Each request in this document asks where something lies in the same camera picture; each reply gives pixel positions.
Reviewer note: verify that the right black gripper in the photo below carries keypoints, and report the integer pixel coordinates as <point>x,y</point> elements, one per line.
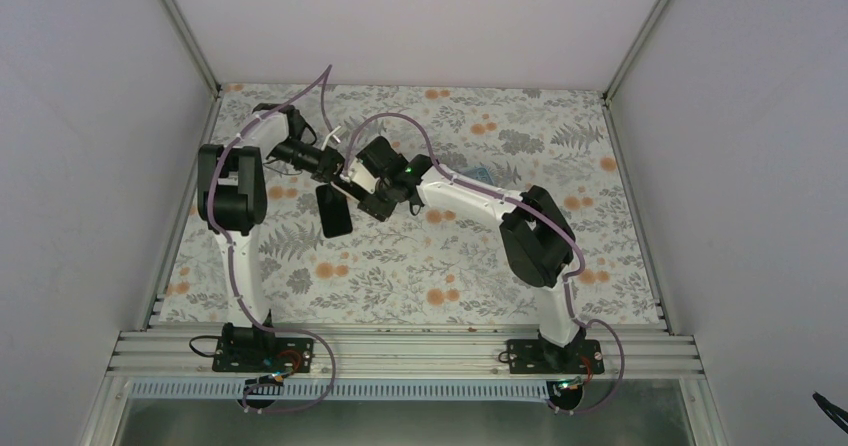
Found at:
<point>382,210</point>

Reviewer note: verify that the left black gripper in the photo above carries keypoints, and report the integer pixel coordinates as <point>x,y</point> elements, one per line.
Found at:
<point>330,167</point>

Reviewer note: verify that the black smartphone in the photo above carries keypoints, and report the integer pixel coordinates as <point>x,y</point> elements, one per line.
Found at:
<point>333,211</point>

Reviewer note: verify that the light blue phone case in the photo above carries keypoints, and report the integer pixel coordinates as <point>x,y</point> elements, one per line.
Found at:
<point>480,174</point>

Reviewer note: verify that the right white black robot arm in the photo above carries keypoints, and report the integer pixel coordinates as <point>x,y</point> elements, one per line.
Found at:
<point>537,240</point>

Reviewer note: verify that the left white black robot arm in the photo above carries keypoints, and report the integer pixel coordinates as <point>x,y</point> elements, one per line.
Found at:
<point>232,199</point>

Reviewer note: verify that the floral patterned table mat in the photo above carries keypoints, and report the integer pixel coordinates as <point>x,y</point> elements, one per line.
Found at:
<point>437,267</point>

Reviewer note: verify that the black object at edge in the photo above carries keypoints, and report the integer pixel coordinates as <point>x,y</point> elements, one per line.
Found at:
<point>836,414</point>

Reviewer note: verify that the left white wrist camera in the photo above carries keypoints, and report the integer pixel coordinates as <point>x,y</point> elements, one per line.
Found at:
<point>333,138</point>

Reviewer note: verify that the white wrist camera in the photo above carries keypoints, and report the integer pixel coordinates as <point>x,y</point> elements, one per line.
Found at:
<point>333,138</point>
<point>358,182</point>

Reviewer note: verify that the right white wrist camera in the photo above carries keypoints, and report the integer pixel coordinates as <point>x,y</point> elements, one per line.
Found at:
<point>358,182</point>

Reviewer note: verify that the slotted cable duct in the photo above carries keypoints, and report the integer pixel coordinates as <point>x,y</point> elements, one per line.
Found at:
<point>344,389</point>

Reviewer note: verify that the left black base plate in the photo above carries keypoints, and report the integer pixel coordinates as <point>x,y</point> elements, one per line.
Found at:
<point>252,350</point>

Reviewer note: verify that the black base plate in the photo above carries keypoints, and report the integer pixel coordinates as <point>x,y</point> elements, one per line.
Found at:
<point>252,350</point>
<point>539,356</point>

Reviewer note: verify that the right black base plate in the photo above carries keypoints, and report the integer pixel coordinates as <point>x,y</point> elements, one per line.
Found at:
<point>539,356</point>

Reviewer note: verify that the left aluminium corner post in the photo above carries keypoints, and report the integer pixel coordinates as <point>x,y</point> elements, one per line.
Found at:
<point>188,39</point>

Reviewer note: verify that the aluminium corner post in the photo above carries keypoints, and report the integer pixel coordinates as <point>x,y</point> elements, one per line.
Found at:
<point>644,33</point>
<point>188,39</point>

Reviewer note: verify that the aluminium mounting rail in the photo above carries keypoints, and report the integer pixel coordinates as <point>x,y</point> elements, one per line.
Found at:
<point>424,352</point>

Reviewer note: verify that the right aluminium corner post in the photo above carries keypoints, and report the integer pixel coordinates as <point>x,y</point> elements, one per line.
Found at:
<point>644,33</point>

